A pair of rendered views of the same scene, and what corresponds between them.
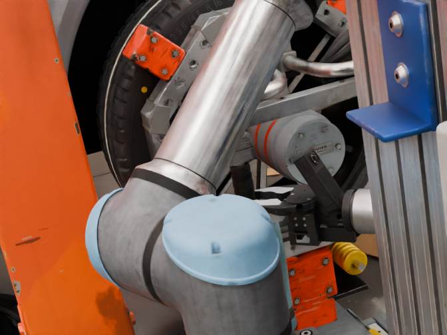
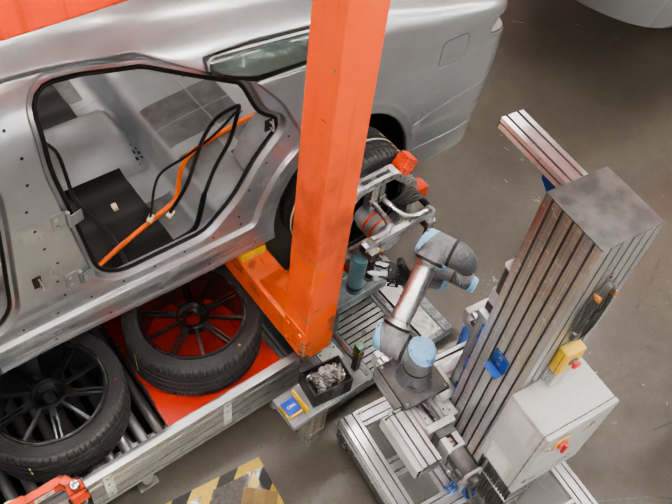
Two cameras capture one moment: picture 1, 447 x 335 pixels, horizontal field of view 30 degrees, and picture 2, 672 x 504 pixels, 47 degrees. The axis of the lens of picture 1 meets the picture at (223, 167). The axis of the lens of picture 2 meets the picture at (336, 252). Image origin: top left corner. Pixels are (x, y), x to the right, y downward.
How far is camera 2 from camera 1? 2.57 m
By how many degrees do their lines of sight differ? 39
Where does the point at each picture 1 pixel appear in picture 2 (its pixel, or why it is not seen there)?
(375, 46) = (489, 348)
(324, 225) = (400, 281)
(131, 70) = not seen: hidden behind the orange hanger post
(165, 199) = (402, 335)
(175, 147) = (403, 317)
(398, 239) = (478, 370)
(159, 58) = not seen: hidden behind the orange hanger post
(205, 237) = (424, 357)
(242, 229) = (432, 354)
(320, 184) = (405, 272)
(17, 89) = (330, 274)
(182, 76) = not seen: hidden behind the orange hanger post
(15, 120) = (326, 282)
